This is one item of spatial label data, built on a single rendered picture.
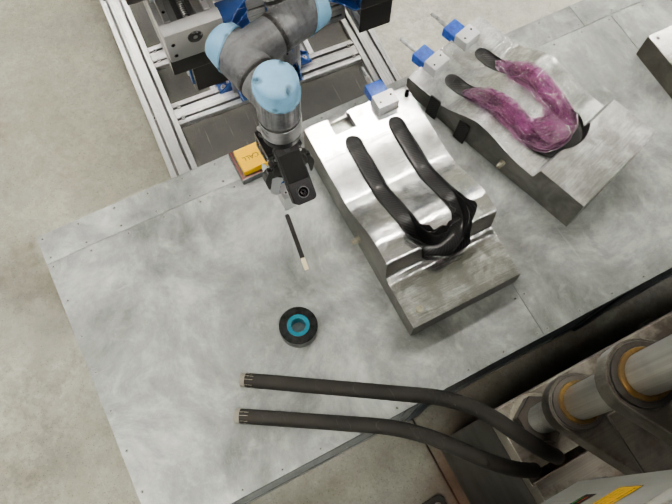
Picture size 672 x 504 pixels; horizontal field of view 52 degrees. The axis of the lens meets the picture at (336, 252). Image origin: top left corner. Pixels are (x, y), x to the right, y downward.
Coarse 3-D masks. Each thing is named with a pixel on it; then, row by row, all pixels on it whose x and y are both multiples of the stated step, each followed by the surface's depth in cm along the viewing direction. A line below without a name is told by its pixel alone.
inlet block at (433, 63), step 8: (400, 40) 165; (416, 48) 163; (424, 48) 162; (416, 56) 162; (424, 56) 162; (432, 56) 160; (440, 56) 160; (416, 64) 164; (424, 64) 160; (432, 64) 159; (440, 64) 159; (432, 72) 160; (440, 72) 162
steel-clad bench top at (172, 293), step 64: (640, 0) 177; (576, 64) 170; (640, 64) 170; (448, 128) 163; (192, 192) 155; (256, 192) 156; (320, 192) 156; (512, 192) 157; (640, 192) 158; (64, 256) 149; (128, 256) 150; (192, 256) 150; (256, 256) 150; (320, 256) 150; (512, 256) 151; (576, 256) 152; (640, 256) 152; (128, 320) 144; (192, 320) 145; (256, 320) 145; (320, 320) 145; (384, 320) 146; (448, 320) 146; (512, 320) 146; (128, 384) 140; (192, 384) 140; (448, 384) 141; (128, 448) 135; (192, 448) 135; (256, 448) 136; (320, 448) 136
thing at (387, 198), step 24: (360, 144) 151; (408, 144) 152; (360, 168) 149; (432, 168) 149; (384, 192) 147; (456, 192) 143; (408, 216) 141; (456, 216) 138; (432, 240) 142; (456, 240) 145
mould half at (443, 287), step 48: (336, 144) 150; (384, 144) 151; (432, 144) 151; (336, 192) 149; (432, 192) 144; (480, 192) 142; (384, 240) 138; (480, 240) 146; (384, 288) 147; (432, 288) 142; (480, 288) 142
